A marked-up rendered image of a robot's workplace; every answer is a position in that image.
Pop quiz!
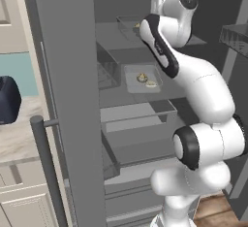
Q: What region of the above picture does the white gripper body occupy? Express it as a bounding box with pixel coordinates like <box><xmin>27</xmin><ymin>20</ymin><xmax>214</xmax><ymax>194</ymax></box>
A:
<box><xmin>149</xmin><ymin>0</ymin><xmax>168</xmax><ymax>16</ymax></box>

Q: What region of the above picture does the clear tupperware container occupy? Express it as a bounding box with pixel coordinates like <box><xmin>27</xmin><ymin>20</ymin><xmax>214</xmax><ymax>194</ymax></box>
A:
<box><xmin>123</xmin><ymin>63</ymin><xmax>163</xmax><ymax>95</ymax></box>
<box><xmin>115</xmin><ymin>15</ymin><xmax>145</xmax><ymax>40</ymax></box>

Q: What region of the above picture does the grey fridge drawer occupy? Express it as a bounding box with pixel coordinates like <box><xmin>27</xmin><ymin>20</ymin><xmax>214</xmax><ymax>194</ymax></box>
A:
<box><xmin>101</xmin><ymin>129</ymin><xmax>182</xmax><ymax>180</ymax></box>
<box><xmin>99</xmin><ymin>99</ymin><xmax>179</xmax><ymax>134</ymax></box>

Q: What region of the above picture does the grey fridge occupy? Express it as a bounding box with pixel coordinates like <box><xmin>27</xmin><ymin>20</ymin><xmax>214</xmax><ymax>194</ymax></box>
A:
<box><xmin>77</xmin><ymin>0</ymin><xmax>240</xmax><ymax>227</ymax></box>

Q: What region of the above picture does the dark blue toaster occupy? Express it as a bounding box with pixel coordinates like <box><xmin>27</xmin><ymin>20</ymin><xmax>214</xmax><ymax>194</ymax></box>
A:
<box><xmin>0</xmin><ymin>75</ymin><xmax>23</xmax><ymax>126</ymax></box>

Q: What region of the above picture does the beige drawer front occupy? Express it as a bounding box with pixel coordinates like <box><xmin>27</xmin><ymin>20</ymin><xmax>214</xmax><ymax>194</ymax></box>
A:
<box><xmin>0</xmin><ymin>159</ymin><xmax>49</xmax><ymax>193</ymax></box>

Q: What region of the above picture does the beige cupboard door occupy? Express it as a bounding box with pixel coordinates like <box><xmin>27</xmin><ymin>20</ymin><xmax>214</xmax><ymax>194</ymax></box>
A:
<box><xmin>0</xmin><ymin>190</ymin><xmax>60</xmax><ymax>227</ymax></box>

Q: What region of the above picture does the beige wall cupboard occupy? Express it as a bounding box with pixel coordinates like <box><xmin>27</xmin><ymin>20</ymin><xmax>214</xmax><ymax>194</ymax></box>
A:
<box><xmin>0</xmin><ymin>0</ymin><xmax>29</xmax><ymax>54</ymax></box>

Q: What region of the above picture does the dark grey door handle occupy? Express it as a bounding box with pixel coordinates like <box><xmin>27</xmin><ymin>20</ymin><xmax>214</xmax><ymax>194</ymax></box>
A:
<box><xmin>29</xmin><ymin>114</ymin><xmax>70</xmax><ymax>227</ymax></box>

